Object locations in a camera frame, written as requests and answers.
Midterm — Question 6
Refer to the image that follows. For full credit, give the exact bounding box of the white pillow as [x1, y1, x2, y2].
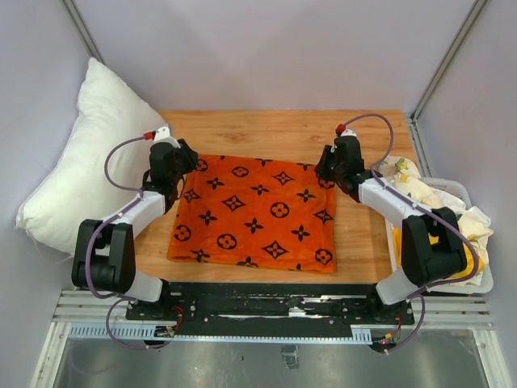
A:
[16, 57, 165, 254]

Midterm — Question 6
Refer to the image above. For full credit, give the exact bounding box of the orange patterned pillowcase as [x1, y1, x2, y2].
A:
[167, 155, 337, 273]

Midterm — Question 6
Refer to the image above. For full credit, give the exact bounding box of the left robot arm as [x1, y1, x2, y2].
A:
[72, 133, 199, 320]

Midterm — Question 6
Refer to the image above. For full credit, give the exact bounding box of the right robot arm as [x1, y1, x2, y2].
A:
[315, 130, 468, 323]

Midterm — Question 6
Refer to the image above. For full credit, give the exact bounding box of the white cartoon print cloth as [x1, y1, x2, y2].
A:
[379, 156, 494, 287]

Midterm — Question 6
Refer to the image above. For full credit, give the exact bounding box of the yellow cloth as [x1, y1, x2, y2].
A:
[392, 227, 474, 279]

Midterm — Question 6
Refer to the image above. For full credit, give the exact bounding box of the white plastic laundry basket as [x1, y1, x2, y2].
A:
[385, 178, 494, 294]

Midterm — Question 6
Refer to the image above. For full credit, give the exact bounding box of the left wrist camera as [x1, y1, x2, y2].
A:
[153, 124, 181, 149]

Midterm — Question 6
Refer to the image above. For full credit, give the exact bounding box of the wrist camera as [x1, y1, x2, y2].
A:
[335, 124, 357, 137]
[153, 124, 181, 149]

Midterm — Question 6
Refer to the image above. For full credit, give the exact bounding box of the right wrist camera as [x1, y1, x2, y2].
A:
[335, 124, 357, 137]

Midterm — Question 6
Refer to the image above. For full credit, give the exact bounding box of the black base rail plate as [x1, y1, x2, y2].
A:
[126, 282, 414, 334]

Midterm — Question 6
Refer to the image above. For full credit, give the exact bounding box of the grey slotted cable duct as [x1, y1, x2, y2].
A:
[69, 323, 373, 345]

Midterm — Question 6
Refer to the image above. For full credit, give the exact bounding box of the left aluminium frame post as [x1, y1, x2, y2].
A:
[59, 0, 104, 63]

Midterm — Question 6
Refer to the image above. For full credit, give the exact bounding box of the aluminium frame post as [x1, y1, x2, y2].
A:
[59, 0, 104, 63]
[410, 0, 491, 122]

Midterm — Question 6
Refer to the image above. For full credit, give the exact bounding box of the right aluminium frame post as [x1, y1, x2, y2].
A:
[410, 0, 491, 122]

